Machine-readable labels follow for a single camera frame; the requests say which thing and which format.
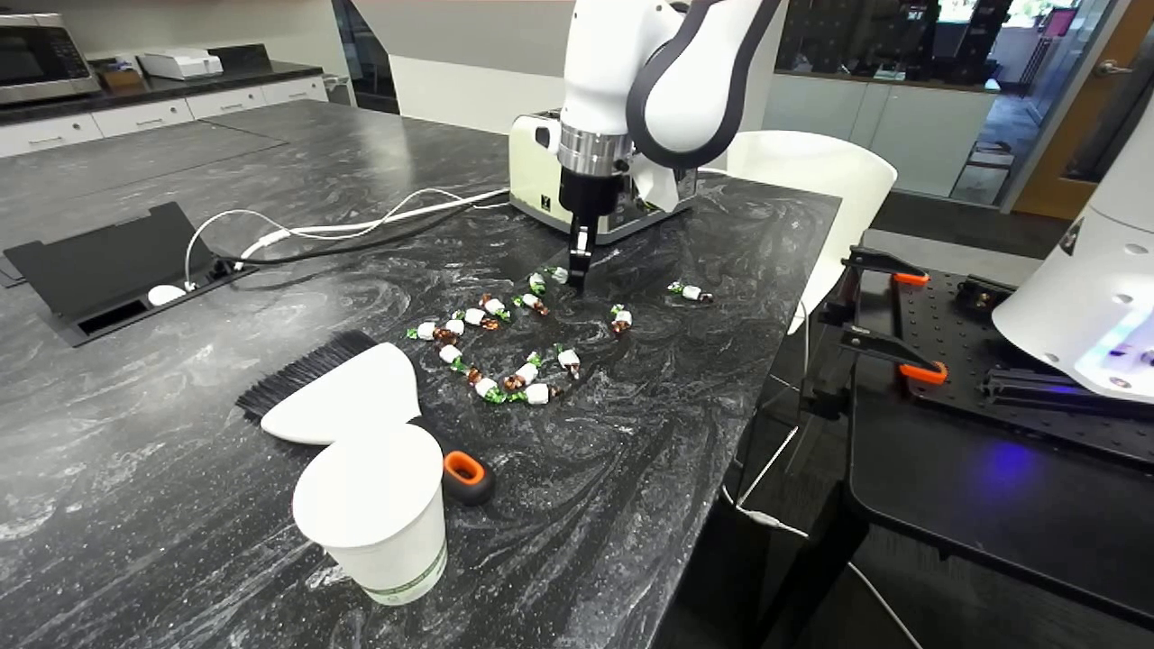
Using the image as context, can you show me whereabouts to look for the white paper cup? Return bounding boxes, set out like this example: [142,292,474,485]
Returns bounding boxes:
[291,424,447,604]

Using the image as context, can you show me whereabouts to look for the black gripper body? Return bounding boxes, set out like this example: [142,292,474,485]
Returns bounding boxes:
[561,126,633,253]

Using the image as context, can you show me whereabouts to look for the white plastic chair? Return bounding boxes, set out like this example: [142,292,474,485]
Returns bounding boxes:
[713,126,903,339]

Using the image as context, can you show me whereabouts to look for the orange handled clamp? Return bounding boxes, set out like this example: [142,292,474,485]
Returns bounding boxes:
[849,250,932,289]
[841,324,949,387]

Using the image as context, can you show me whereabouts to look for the black side platform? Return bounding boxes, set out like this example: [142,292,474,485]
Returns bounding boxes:
[849,272,1154,627]

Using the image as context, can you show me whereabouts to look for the silver microwave oven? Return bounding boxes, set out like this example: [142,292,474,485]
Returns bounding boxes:
[0,9,100,103]

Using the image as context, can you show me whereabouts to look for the white counter cabinets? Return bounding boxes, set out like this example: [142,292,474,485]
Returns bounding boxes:
[0,77,326,159]

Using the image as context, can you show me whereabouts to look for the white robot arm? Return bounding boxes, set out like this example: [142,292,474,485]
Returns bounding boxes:
[557,0,780,289]

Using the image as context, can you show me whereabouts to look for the black table outlet hatch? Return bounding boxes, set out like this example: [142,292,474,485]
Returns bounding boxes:
[7,202,230,347]

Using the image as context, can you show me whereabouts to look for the white power cable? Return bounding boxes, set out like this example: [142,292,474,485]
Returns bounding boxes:
[182,183,513,289]

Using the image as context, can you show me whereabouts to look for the white robot base right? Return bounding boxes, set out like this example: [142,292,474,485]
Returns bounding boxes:
[991,108,1154,403]

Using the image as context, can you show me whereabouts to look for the white box on counter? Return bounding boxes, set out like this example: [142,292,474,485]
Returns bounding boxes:
[139,50,225,79]

